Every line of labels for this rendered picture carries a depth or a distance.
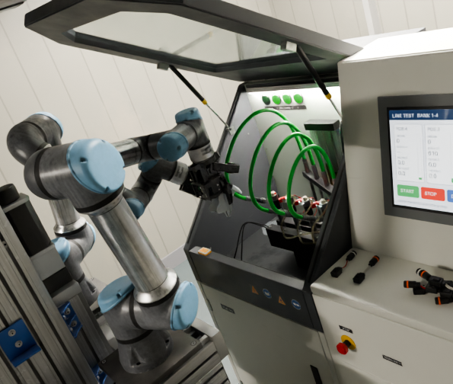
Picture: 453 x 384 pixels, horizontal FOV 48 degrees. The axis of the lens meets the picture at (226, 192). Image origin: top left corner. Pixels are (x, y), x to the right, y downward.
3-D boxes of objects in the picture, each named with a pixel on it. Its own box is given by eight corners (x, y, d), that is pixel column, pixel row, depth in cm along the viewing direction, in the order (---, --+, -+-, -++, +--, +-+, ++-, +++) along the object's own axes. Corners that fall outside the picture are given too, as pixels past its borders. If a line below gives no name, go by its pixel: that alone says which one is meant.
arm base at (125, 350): (138, 382, 131) (123, 353, 127) (113, 360, 142) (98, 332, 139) (183, 345, 138) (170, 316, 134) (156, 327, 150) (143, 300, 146)
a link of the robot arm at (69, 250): (44, 292, 172) (26, 259, 166) (61, 270, 184) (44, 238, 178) (74, 286, 168) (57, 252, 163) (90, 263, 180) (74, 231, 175)
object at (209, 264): (201, 283, 212) (188, 251, 206) (208, 276, 214) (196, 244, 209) (314, 329, 164) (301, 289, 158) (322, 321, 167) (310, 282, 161)
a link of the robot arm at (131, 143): (7, 210, 111) (138, 168, 154) (43, 205, 106) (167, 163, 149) (-8, 158, 109) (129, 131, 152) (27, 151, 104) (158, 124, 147)
